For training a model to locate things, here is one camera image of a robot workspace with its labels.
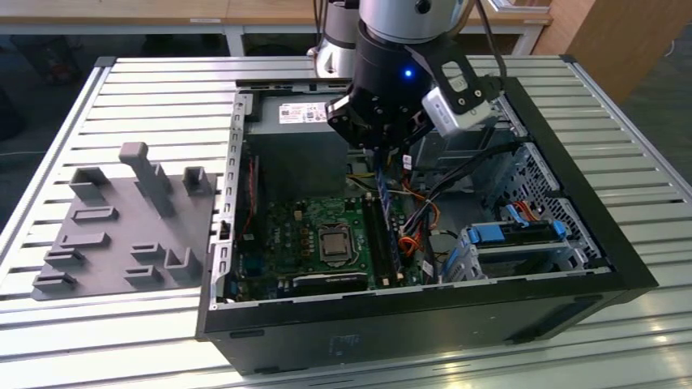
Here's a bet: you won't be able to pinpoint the yellow wire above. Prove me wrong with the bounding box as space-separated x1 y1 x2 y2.
346 172 380 191

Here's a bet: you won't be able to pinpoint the silver disk bay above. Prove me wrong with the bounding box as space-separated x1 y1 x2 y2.
440 220 608 284

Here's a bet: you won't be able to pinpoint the blue RAM stick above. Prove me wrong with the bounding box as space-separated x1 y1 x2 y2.
374 149 396 214

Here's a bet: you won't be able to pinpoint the orange wire bundle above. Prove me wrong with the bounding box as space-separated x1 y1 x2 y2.
397 237 429 259

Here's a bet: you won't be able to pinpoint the white framed desk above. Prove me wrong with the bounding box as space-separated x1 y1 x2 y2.
0 15 548 58

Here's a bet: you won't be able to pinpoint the grey parts rack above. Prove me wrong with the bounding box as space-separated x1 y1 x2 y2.
30 141 225 302

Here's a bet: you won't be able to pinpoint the thin red wire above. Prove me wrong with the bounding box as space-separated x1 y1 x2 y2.
240 160 260 241

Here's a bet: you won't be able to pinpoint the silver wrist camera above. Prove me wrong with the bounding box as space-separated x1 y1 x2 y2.
420 87 500 138

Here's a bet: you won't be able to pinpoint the wooden cabinet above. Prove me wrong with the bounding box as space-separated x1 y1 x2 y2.
532 0 692 107

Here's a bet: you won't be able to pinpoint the grey power supply unit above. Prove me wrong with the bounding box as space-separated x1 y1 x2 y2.
245 95 353 198

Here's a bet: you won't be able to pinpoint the green motherboard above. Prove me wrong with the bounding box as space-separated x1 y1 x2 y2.
229 192 432 303

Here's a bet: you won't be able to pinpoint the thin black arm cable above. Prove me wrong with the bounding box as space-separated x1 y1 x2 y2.
305 0 328 58

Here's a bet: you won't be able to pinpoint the silver drive cage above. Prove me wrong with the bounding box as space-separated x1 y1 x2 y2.
409 121 529 179

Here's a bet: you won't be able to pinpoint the hard disk in blue carrier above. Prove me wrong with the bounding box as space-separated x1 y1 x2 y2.
462 220 568 247

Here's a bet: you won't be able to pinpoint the black camera bracket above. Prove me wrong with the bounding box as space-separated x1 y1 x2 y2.
413 42 489 116

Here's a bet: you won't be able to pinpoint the black open PC case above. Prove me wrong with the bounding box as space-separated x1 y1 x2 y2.
193 75 660 376

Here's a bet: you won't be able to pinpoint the black camera cable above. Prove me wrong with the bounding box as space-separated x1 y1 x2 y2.
472 0 510 88

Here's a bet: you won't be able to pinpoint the blue and orange wires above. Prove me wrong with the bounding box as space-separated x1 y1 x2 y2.
506 200 548 229

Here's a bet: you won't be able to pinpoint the black empty RAM slot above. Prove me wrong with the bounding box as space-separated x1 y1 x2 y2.
362 193 393 288

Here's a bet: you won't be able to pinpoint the thick black cable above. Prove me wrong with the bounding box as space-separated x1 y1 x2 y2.
425 141 521 200

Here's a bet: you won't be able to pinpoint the round grey speaker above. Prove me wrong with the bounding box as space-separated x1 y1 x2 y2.
429 229 461 261

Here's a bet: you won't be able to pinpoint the black graphics card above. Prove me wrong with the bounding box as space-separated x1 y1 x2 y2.
290 271 369 296

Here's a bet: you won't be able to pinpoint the CPU in silver socket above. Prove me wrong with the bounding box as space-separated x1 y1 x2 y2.
316 221 357 267

